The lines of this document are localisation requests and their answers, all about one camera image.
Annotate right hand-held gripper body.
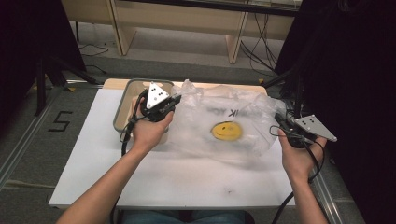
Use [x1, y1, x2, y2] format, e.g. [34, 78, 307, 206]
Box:
[275, 113, 338, 149]

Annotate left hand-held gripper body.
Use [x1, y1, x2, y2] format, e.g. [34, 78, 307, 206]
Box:
[139, 81, 176, 123]

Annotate beige basket with grey rim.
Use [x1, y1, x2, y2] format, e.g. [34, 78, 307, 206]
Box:
[112, 77, 176, 146]

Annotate clear plastic bag smiley print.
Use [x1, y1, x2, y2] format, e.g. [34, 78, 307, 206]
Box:
[162, 78, 288, 158]

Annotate person's left hand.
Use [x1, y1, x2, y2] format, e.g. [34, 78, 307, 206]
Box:
[130, 97, 176, 152]

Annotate person's right hand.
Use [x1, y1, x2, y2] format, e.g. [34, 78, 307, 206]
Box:
[277, 129, 328, 185]

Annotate black metal stand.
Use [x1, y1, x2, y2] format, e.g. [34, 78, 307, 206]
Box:
[35, 55, 97, 117]
[261, 68, 305, 116]

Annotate black curtain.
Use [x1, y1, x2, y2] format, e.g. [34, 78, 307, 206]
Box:
[0, 0, 88, 132]
[274, 0, 396, 224]

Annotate light wooden bench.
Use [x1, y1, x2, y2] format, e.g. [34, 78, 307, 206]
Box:
[61, 0, 302, 64]

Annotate person's legs in jeans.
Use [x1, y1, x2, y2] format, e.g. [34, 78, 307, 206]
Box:
[120, 209, 247, 224]

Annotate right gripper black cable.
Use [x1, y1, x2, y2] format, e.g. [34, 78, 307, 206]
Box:
[269, 124, 325, 224]

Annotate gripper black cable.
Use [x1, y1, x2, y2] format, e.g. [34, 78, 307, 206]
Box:
[269, 124, 325, 224]
[109, 89, 149, 224]

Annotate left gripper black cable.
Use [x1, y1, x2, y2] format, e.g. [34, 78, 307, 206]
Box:
[109, 89, 149, 224]

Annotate aluminium floor rail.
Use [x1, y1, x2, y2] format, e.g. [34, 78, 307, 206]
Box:
[0, 88, 64, 190]
[311, 174, 345, 224]

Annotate black floor cables bundle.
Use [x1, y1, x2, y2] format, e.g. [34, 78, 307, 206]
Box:
[239, 12, 279, 76]

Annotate thin black floor cable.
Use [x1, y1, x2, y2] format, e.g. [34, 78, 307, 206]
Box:
[75, 21, 110, 76]

